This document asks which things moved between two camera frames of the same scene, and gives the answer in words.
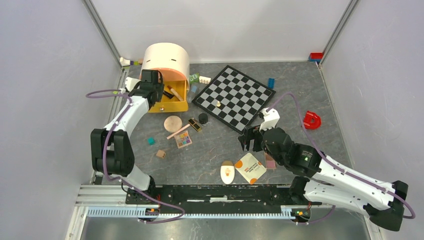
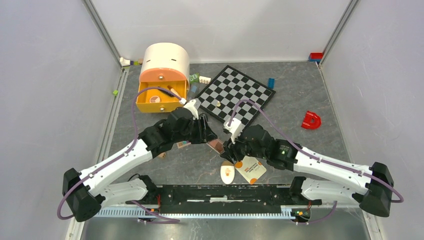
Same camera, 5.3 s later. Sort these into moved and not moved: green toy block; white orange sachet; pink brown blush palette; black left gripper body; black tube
Moved: pink brown blush palette; black left gripper body
Not moved: black tube; white orange sachet; green toy block
